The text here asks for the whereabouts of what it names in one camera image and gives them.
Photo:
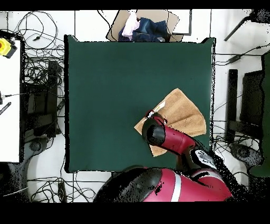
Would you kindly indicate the tan terry towel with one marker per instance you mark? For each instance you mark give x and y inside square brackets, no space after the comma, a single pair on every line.
[185,114]

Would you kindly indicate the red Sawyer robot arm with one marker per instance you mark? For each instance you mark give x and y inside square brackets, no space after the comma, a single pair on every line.
[173,169]

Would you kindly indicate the dark green table cloth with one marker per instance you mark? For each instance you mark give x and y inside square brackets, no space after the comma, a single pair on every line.
[95,84]

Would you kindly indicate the blue jeans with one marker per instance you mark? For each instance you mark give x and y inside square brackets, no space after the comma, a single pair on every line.
[149,29]

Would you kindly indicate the white garment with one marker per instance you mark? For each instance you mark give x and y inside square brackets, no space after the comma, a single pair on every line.
[130,25]

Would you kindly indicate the cardboard box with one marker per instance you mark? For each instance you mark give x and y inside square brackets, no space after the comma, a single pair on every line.
[160,15]

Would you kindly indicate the grey round stand foot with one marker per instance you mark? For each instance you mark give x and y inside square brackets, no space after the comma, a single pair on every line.
[34,146]
[243,152]

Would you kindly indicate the dark green draped furniture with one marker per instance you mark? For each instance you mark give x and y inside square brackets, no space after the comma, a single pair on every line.
[266,105]

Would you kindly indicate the black power strip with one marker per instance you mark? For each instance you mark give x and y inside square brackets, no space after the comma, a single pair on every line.
[62,191]

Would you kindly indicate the white desk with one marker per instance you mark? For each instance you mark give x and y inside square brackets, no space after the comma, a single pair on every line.
[9,105]

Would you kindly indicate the black tripod leg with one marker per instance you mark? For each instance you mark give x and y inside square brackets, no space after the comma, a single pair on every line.
[258,15]

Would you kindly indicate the yellow emergency stop box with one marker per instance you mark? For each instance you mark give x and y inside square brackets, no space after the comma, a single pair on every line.
[5,47]

